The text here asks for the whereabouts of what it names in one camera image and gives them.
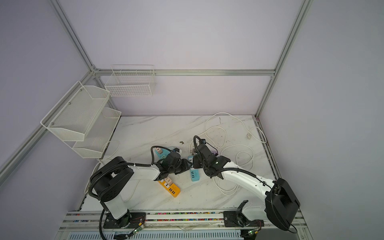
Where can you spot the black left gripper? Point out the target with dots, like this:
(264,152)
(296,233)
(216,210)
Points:
(184,163)

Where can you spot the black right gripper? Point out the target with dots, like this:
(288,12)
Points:
(195,164)

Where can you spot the blue rectangular power strip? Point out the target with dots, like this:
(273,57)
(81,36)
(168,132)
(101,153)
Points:
(194,173)

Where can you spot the orange power strip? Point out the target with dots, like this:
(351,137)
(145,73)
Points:
(170,187)

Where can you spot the teal triangular power strip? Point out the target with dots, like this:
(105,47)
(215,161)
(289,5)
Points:
(162,153)

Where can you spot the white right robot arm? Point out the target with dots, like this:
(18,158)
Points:
(281,203)

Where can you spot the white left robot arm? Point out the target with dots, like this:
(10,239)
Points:
(107,183)

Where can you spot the small white mesh shelf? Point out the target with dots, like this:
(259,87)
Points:
(96,141)

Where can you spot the large white mesh shelf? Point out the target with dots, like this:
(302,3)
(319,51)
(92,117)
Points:
(72,118)

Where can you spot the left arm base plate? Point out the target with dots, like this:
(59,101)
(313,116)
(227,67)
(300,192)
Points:
(128,221)

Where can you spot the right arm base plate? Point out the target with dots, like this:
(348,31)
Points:
(234,219)

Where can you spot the white wire basket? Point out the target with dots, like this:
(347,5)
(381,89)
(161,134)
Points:
(131,81)

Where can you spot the aluminium front rail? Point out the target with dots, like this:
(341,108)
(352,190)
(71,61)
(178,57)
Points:
(184,222)

